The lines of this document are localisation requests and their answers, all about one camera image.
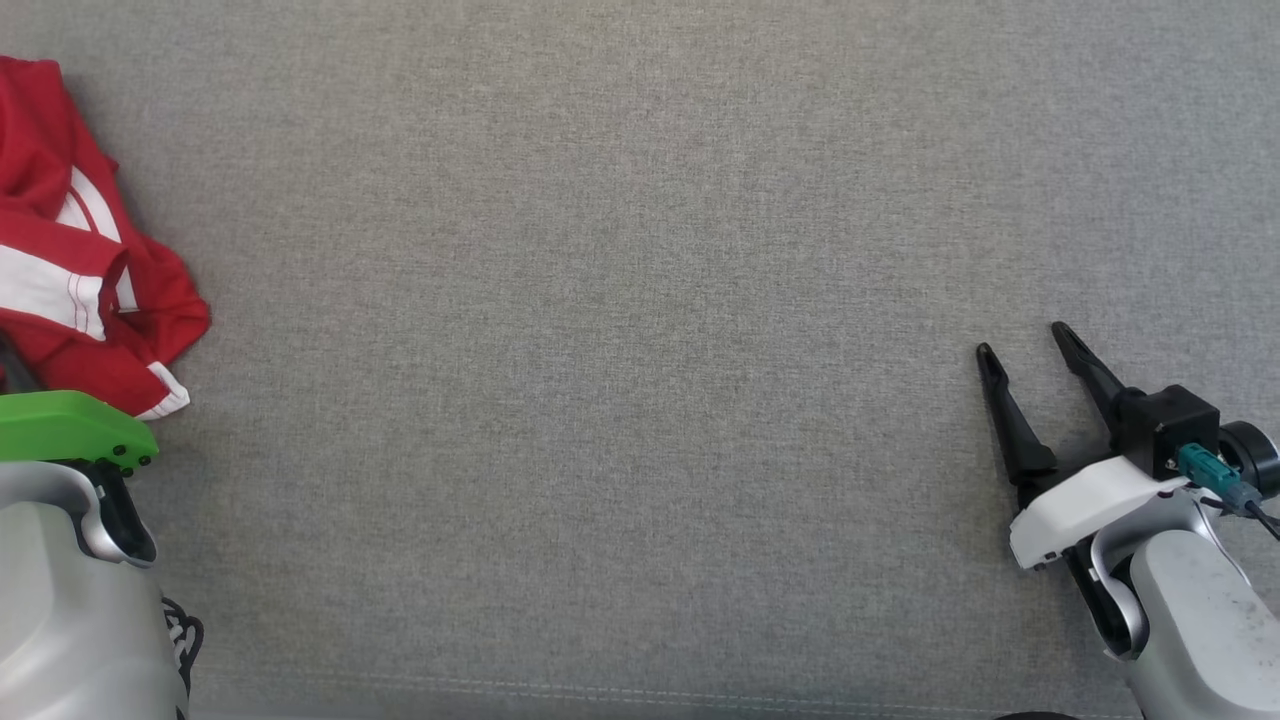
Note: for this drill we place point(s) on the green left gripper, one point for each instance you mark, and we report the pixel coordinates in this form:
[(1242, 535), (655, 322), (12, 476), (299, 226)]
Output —
[(70, 425)]

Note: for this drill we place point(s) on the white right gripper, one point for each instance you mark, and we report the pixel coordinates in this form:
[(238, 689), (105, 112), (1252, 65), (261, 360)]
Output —
[(1085, 500)]

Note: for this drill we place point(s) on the red and white shirt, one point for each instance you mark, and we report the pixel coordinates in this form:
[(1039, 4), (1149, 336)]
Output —
[(60, 340)]

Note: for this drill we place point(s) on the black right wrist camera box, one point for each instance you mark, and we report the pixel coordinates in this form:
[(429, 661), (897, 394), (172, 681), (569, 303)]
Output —
[(1165, 425)]

